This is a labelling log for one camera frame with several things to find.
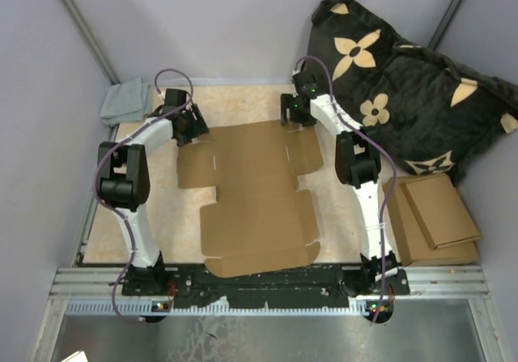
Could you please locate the brown cardboard box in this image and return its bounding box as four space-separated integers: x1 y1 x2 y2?
177 120 324 278

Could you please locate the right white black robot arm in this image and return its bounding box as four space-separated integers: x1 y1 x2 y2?
280 70 398 296

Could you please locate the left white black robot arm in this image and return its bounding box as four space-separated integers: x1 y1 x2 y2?
94 88 209 296

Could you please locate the small flat cardboard box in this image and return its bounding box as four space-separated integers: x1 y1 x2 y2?
402 174 481 249

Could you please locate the large flat cardboard box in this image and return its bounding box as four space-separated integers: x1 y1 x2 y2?
384 174 481 266

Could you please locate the grey folded cloth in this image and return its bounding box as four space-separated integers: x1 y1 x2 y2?
100 78 153 126

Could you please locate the black floral plush cushion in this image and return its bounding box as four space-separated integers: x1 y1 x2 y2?
304 0 517 182

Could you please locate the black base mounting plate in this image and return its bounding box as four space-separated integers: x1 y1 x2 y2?
121 262 410 310

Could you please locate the white paper corner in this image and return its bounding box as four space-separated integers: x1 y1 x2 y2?
61 351 88 362

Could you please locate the white slotted cable duct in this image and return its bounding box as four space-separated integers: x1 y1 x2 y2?
64 296 393 317

